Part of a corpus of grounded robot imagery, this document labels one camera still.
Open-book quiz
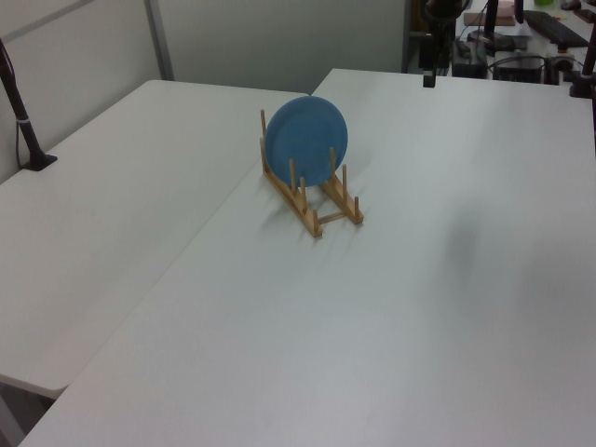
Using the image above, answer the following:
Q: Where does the black computer keyboard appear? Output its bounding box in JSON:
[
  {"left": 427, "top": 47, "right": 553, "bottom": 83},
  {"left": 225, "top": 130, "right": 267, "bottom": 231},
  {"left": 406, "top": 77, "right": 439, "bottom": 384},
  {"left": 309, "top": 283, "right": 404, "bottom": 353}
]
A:
[{"left": 523, "top": 9, "right": 590, "bottom": 48}]

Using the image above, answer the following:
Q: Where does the wooden plate rack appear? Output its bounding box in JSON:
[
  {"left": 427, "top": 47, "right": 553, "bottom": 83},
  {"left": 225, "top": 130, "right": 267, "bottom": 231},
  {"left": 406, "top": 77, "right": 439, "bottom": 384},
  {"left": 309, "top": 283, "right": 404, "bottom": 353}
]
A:
[{"left": 257, "top": 108, "right": 366, "bottom": 239}]

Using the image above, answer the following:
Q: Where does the black camera stand pole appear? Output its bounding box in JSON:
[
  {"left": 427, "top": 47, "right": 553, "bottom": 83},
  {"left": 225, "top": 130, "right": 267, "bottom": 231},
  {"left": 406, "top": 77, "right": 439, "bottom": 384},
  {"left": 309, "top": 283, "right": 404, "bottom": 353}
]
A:
[{"left": 0, "top": 36, "right": 60, "bottom": 171}]

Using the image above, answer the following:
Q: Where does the black computer box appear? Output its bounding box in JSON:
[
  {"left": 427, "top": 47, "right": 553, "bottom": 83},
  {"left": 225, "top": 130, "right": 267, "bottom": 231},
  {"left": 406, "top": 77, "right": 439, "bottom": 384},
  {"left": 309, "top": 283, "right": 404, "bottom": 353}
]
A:
[{"left": 493, "top": 55, "right": 546, "bottom": 83}]

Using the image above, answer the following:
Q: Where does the blue round plate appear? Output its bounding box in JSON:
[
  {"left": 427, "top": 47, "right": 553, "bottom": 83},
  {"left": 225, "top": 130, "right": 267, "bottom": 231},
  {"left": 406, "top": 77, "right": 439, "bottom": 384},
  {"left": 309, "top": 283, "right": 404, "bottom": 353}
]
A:
[{"left": 264, "top": 95, "right": 350, "bottom": 185}]

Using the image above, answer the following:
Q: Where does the black power box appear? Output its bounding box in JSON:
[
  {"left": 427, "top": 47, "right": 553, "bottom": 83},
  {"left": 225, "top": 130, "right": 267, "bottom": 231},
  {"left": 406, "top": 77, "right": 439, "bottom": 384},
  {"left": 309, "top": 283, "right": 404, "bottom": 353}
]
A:
[{"left": 453, "top": 40, "right": 488, "bottom": 78}]

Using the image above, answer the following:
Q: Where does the black pole with table clamp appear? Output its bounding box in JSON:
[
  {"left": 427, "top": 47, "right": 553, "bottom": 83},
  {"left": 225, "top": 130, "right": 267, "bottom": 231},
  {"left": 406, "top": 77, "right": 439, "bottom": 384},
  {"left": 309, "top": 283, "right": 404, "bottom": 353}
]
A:
[{"left": 569, "top": 0, "right": 596, "bottom": 99}]

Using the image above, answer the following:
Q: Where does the pink flat box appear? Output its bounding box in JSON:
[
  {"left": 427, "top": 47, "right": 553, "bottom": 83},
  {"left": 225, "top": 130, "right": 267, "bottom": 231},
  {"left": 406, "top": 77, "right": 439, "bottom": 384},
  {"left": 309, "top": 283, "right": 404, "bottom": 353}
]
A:
[{"left": 463, "top": 11, "right": 516, "bottom": 27}]

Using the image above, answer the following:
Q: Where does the black monitor stand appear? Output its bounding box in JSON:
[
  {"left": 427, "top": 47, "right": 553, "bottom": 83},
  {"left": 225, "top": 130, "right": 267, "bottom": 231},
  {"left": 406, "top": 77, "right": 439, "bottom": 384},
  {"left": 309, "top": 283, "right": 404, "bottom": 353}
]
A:
[{"left": 467, "top": 0, "right": 530, "bottom": 52}]

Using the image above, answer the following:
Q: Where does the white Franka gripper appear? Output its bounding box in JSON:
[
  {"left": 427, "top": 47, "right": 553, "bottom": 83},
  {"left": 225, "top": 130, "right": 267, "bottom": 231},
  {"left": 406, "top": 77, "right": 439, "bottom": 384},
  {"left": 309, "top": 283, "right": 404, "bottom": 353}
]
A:
[{"left": 422, "top": 18, "right": 455, "bottom": 89}]

